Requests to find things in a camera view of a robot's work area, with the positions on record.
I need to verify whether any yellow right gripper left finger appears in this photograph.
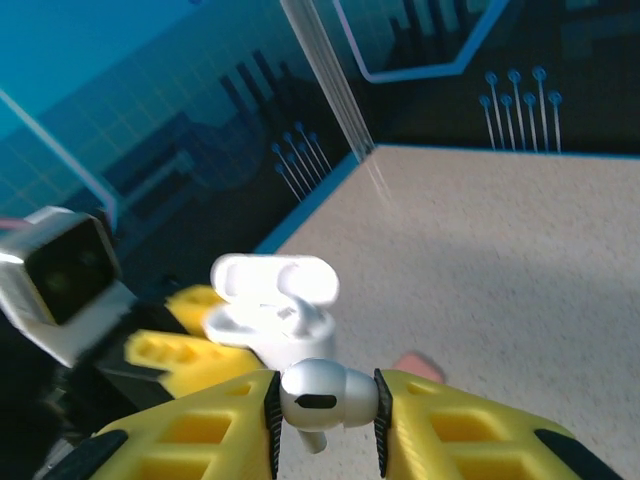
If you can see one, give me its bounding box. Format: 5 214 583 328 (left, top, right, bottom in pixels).
37 369 284 480

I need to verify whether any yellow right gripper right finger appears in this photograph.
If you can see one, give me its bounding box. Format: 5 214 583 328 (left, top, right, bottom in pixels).
372 368 626 480

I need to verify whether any pink charging case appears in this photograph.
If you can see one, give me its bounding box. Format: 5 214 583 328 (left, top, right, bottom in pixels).
392 352 446 385

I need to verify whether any white charging case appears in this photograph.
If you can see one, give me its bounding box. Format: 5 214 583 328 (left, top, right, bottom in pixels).
202 253 342 371

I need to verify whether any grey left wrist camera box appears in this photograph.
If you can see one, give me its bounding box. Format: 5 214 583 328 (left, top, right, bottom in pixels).
0 205 139 369

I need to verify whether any aluminium frame post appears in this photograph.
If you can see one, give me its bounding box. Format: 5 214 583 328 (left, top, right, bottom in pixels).
279 0 376 156

